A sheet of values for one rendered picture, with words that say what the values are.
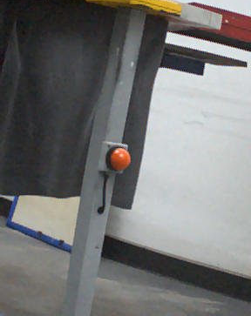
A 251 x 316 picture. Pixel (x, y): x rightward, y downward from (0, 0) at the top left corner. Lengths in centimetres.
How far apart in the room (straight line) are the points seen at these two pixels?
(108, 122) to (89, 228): 19
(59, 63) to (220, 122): 255
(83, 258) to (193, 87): 295
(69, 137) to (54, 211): 301
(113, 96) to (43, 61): 29
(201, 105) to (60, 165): 258
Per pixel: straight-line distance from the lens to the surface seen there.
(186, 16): 225
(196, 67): 343
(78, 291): 192
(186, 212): 475
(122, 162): 187
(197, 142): 475
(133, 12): 190
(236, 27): 327
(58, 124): 219
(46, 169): 218
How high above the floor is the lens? 75
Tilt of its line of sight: 3 degrees down
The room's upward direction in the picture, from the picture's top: 11 degrees clockwise
